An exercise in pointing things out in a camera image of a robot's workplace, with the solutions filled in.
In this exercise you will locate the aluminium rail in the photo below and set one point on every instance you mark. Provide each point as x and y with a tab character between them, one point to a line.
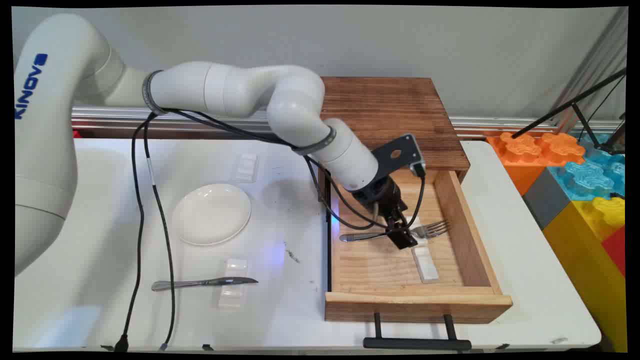
500	126

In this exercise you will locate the red foam block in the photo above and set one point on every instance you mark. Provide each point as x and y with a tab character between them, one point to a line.
616	250

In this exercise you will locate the silver fork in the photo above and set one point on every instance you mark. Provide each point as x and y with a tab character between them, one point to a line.
360	236

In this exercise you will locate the clear cutlery rest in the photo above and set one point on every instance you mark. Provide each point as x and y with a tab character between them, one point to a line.
246	167
233	297

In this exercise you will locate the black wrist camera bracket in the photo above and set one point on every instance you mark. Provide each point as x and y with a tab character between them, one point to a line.
397	152

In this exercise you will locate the silver table knife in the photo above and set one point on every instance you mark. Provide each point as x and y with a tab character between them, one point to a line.
200	283

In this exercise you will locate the white round plate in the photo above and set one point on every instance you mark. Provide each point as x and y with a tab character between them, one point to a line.
212	214

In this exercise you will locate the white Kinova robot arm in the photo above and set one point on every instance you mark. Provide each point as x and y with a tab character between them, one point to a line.
60	100

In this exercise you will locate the dark wooden drawer cabinet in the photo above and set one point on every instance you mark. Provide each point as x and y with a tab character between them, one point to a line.
390	120

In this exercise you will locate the blue foam block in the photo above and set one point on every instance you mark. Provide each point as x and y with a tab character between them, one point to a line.
590	177

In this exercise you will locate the light wooden drawer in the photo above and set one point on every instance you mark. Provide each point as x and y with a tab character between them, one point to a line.
390	265

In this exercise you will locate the white cutlery rest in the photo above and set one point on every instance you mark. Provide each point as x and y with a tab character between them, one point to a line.
426	265

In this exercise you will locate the black tripod stand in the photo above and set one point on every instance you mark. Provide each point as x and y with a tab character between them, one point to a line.
575	106

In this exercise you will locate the grey foam block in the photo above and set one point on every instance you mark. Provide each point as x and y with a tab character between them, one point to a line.
546	200

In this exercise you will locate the orange foam block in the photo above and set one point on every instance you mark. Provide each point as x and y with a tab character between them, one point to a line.
522	150

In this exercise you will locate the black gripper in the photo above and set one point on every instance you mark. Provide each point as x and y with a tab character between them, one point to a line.
376	194

